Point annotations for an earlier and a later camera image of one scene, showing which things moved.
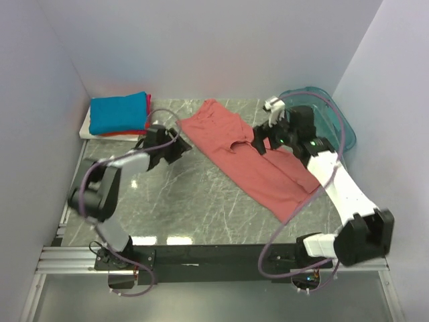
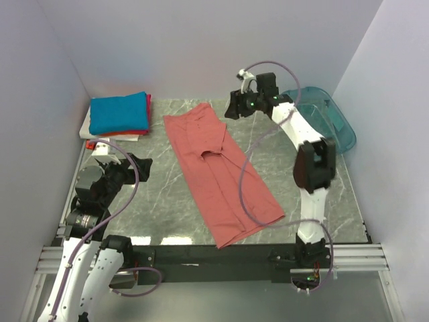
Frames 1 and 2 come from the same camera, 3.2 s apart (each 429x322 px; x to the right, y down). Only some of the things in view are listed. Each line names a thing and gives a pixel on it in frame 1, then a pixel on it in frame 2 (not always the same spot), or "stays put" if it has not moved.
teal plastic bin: [331, 123] stays put
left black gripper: [179, 146] -> [124, 166]
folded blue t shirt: [118, 114] stays put
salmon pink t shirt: [278, 180] -> [236, 199]
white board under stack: [86, 133] stays put
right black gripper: [262, 133] -> [236, 99]
